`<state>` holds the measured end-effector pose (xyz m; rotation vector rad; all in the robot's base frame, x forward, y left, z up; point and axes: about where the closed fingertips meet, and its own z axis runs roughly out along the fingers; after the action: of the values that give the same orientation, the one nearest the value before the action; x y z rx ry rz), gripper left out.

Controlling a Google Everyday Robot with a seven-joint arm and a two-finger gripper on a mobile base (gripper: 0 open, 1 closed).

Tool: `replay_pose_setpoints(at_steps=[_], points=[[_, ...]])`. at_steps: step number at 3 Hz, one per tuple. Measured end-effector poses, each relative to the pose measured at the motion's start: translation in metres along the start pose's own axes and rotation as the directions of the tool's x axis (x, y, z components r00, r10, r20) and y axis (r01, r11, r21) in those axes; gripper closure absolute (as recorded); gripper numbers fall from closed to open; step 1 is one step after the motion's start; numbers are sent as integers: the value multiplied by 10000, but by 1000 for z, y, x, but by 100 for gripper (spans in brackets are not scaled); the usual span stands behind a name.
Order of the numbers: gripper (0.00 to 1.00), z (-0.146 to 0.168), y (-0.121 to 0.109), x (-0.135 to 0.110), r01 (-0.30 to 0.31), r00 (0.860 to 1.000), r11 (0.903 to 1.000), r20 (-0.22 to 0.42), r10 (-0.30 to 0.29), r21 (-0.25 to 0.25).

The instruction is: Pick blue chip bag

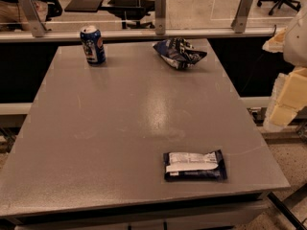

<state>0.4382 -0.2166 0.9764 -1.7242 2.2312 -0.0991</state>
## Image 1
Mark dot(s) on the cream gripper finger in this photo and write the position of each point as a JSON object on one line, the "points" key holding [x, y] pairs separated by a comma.
{"points": [[289, 96], [276, 43]]}

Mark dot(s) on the blue chip bag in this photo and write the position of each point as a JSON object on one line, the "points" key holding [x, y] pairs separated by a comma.
{"points": [[179, 53]]}

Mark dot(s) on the black office chair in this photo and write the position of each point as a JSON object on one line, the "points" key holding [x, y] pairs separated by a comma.
{"points": [[277, 4]]}

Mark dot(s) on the dark blue snack packet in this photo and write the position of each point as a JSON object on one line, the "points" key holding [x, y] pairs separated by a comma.
{"points": [[194, 166]]}

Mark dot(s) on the blue pepsi soda can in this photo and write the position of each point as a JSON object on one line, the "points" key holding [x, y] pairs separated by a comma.
{"points": [[92, 45]]}

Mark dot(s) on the right metal barrier bracket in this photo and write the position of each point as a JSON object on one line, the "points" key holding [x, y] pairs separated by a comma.
{"points": [[240, 20]]}

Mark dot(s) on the metal barrier bracket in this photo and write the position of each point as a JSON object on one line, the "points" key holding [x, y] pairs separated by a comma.
{"points": [[160, 16], [33, 16], [240, 20]]}

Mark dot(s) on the middle metal barrier bracket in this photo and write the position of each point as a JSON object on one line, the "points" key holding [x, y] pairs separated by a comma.
{"points": [[160, 16]]}

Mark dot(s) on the white barrier rail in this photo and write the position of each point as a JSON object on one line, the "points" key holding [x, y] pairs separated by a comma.
{"points": [[143, 35]]}

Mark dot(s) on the left metal barrier bracket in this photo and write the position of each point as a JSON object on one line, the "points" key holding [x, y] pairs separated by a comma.
{"points": [[33, 16]]}

